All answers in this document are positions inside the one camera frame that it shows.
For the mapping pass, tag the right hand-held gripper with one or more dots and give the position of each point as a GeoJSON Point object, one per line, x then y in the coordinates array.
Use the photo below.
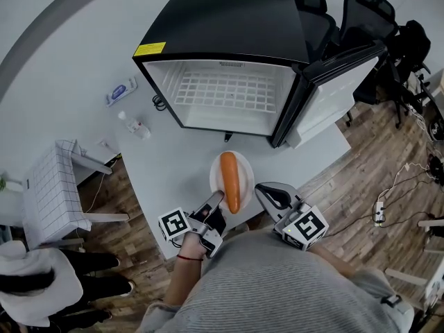
{"type": "Point", "coordinates": [307, 227]}

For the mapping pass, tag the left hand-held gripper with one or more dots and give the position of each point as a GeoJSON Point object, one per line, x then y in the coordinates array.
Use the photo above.
{"type": "Point", "coordinates": [173, 224]}

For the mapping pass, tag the black mini fridge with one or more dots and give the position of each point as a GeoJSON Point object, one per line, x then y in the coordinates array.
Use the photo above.
{"type": "Point", "coordinates": [225, 23]}

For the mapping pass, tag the clear plastic bottle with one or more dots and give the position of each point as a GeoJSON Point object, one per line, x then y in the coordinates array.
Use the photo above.
{"type": "Point", "coordinates": [136, 127]}

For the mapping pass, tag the white round plate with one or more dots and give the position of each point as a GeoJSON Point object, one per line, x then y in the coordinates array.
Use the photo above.
{"type": "Point", "coordinates": [247, 182]}

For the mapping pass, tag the small green plant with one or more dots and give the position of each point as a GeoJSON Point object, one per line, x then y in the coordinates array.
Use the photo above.
{"type": "Point", "coordinates": [2, 184]}

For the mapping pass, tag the person's left hand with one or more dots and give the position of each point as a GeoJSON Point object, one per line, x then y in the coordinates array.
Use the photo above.
{"type": "Point", "coordinates": [191, 245]}

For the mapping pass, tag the white power strip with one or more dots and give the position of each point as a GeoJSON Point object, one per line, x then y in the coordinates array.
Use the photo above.
{"type": "Point", "coordinates": [380, 213]}

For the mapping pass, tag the grid pattern tablecloth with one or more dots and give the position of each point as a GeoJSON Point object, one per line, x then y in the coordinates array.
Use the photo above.
{"type": "Point", "coordinates": [52, 193]}

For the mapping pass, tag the orange carrot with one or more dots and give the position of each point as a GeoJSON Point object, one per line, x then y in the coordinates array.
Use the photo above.
{"type": "Point", "coordinates": [230, 179]}

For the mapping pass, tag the person's right forearm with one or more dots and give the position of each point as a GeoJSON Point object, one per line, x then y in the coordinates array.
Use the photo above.
{"type": "Point", "coordinates": [333, 260]}

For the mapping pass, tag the black mesh office chair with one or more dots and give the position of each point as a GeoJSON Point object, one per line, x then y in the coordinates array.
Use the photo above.
{"type": "Point", "coordinates": [312, 23]}
{"type": "Point", "coordinates": [371, 23]}

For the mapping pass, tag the blue and white tissue pack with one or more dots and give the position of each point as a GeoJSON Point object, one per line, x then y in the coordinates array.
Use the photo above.
{"type": "Point", "coordinates": [121, 91]}

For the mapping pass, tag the person's grey striped sweater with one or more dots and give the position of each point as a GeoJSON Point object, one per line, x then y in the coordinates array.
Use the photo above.
{"type": "Point", "coordinates": [277, 290]}

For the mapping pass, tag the person's left forearm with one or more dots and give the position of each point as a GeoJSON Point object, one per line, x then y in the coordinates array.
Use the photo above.
{"type": "Point", "coordinates": [184, 279]}

